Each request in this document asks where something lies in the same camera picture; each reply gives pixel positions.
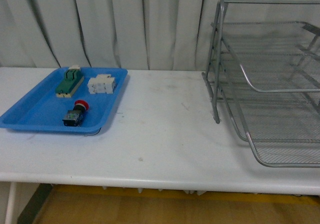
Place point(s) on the red emergency stop button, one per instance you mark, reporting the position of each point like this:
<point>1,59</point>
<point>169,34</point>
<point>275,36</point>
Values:
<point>75,117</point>

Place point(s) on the silver mesh three-tier rack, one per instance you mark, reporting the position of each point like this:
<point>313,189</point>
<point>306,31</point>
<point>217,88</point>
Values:
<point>265,66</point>

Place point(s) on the white circuit breaker block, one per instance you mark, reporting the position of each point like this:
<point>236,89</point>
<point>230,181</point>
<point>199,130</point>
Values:
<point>102,83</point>

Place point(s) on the blue plastic tray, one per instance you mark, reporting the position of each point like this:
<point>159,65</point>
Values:
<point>41,110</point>

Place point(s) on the white table leg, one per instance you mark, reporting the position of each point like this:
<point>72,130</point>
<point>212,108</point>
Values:
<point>11,210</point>

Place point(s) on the green knife switch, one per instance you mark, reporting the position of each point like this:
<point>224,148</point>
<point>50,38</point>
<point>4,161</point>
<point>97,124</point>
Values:
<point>72,80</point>

